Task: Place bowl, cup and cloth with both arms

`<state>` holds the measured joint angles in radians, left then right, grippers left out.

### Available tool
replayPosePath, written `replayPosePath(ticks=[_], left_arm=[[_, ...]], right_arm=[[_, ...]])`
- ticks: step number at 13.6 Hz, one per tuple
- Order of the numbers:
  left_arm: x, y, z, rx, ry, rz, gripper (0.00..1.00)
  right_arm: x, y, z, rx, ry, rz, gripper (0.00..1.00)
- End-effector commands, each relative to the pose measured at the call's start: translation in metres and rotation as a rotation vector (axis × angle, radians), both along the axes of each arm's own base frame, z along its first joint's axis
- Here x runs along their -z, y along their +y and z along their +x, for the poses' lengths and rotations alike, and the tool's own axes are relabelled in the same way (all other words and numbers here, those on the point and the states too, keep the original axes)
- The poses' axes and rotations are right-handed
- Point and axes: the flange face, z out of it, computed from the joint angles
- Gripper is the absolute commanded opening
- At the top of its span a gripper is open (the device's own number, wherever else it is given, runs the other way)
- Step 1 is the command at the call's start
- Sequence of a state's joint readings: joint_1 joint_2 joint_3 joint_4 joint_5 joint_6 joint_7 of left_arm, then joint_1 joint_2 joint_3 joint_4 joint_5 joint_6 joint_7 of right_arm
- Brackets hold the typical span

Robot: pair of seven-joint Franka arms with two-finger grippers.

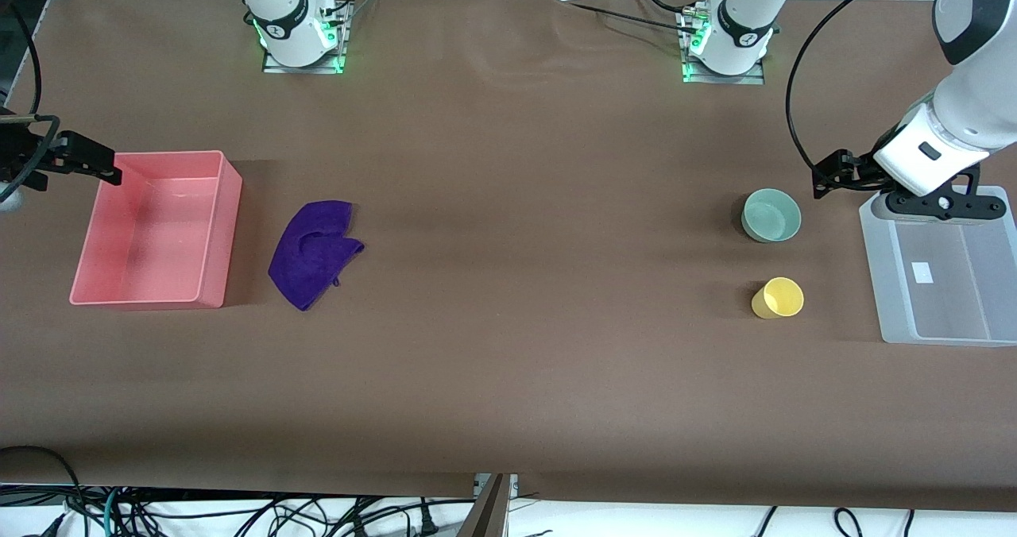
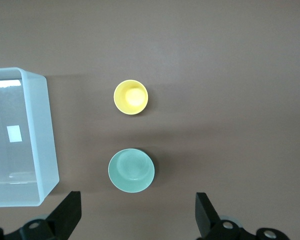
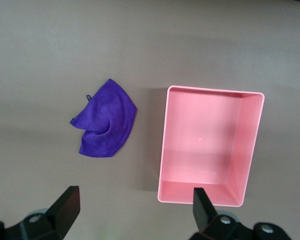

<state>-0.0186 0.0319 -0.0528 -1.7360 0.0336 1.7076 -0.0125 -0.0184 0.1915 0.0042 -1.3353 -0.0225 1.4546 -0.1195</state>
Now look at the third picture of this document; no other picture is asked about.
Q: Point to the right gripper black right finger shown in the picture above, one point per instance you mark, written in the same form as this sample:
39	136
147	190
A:
202	215

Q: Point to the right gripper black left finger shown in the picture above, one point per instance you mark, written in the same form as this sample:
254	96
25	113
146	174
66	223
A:
62	212

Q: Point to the purple microfiber cloth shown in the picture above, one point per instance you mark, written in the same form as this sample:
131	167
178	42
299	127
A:
107	120

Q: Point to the pink plastic storage box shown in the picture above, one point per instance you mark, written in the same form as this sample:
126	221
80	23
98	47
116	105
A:
202	130

